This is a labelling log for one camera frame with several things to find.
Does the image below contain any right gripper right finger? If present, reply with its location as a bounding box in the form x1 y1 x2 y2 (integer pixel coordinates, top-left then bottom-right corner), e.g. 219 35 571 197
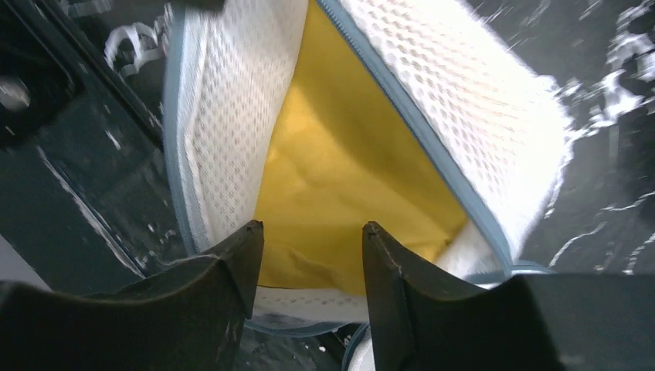
362 222 654 370

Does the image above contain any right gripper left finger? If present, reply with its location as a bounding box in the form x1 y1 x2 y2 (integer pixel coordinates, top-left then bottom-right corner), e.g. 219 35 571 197
1 220 264 370

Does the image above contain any yellow bra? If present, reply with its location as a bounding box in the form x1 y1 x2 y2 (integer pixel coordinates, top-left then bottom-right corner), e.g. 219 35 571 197
256 2 467 295

